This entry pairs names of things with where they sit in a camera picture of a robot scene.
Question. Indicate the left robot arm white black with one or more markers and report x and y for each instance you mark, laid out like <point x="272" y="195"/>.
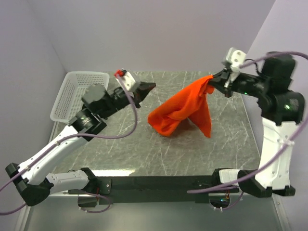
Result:
<point x="33" y="178"/>

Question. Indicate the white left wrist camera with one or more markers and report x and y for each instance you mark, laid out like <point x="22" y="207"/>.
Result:
<point x="130" y="81"/>

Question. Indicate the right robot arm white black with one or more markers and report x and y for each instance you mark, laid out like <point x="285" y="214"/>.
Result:
<point x="282" y="112"/>

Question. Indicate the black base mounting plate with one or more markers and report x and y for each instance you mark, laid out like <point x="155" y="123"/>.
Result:
<point x="150" y="189"/>

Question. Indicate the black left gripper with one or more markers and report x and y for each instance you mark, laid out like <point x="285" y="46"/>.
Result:
<point x="142" y="91"/>

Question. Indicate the white perforated plastic basket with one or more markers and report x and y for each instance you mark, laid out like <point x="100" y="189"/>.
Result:
<point x="68" y="101"/>

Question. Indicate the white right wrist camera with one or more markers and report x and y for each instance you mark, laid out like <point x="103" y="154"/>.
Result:
<point x="232" y="61"/>

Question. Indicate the orange t-shirt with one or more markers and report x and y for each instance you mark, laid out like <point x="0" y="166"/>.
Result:
<point x="189" y="103"/>

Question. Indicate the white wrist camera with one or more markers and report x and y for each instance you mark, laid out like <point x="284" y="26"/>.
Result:
<point x="232" y="61"/>
<point x="130" y="81"/>

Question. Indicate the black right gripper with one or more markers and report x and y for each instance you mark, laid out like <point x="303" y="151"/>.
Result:
<point x="219" y="79"/>

